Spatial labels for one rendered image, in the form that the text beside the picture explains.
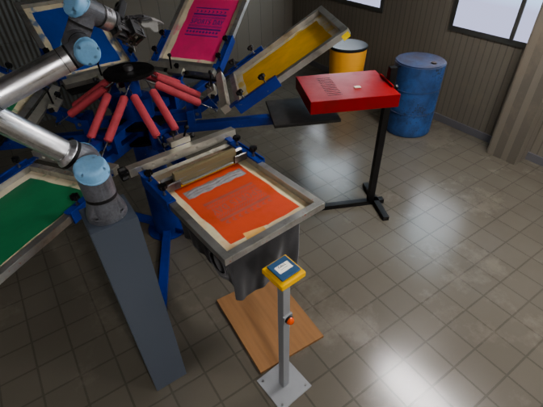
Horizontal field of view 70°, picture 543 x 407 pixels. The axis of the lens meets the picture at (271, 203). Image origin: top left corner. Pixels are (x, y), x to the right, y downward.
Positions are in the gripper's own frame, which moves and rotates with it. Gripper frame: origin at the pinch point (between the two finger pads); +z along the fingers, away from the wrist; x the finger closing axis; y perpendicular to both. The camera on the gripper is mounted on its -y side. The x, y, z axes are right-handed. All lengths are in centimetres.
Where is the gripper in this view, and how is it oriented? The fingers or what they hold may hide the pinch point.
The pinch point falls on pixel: (149, 34)
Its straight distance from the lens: 171.8
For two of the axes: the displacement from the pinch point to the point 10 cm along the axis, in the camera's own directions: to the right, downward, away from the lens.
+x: 8.0, -4.2, -4.3
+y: 4.0, 9.0, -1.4
